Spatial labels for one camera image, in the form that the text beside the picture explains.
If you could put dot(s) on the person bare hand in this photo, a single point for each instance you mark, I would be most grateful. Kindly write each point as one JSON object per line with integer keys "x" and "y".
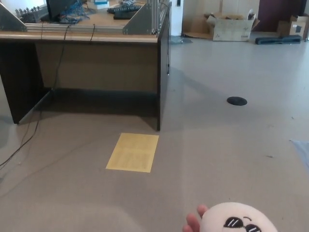
{"x": 192, "y": 222}

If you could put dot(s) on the white plush dumpling with sunglasses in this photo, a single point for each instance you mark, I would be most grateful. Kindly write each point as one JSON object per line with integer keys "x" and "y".
{"x": 241, "y": 213}

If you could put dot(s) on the yellow paper sheet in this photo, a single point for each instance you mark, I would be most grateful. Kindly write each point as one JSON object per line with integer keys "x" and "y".
{"x": 132, "y": 152}

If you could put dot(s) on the black round floor cover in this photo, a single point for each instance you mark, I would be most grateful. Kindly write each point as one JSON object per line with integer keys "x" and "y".
{"x": 236, "y": 100}

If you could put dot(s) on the wooden desk with dark sides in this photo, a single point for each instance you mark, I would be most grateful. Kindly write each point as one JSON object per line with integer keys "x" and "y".
{"x": 96, "y": 67}

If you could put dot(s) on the crumpled clear plastic bag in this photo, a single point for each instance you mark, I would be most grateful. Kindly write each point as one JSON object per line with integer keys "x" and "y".
{"x": 181, "y": 40}

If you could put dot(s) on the flat cardboard sheet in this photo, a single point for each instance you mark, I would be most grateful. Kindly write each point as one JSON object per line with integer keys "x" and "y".
{"x": 195, "y": 29}

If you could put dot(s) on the large open cardboard box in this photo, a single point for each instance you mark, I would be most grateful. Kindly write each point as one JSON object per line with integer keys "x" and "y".
{"x": 231, "y": 30}

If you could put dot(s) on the black keyboard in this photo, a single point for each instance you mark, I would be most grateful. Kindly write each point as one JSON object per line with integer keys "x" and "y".
{"x": 123, "y": 8}
{"x": 123, "y": 15}

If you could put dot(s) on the small cardboard box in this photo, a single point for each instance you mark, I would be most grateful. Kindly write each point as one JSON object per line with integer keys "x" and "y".
{"x": 289, "y": 26}

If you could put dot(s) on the dark maroon door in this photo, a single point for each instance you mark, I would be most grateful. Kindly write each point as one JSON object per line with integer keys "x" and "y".
{"x": 277, "y": 12}

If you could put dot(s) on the white and blue box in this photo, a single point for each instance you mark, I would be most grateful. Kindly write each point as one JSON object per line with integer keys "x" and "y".
{"x": 99, "y": 4}

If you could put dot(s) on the black monitor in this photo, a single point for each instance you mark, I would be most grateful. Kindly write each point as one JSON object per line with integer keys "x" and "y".
{"x": 58, "y": 7}

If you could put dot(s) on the aluminium extrusion frame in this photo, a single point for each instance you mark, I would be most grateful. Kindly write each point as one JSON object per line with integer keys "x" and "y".
{"x": 137, "y": 21}

